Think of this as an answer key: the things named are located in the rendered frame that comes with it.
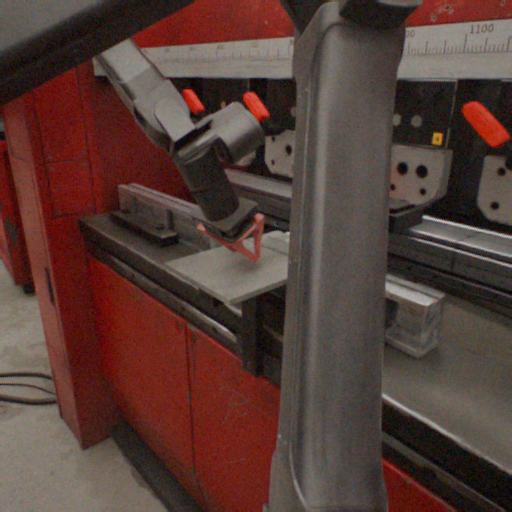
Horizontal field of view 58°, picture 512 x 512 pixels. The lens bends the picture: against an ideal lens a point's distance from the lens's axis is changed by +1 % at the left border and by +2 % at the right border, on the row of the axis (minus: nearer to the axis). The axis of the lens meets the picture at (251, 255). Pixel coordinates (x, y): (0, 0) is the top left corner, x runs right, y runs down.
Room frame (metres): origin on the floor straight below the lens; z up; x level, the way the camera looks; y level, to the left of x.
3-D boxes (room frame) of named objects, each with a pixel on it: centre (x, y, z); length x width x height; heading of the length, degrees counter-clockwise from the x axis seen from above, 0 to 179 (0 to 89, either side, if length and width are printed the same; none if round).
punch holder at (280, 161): (0.85, -0.10, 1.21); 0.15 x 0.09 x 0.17; 40
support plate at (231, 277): (0.73, -0.01, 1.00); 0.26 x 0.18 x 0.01; 130
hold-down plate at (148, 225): (1.25, 0.31, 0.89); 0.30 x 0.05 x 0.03; 40
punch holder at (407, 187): (0.69, -0.23, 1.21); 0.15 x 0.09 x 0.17; 40
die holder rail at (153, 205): (1.25, 0.23, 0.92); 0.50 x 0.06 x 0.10; 40
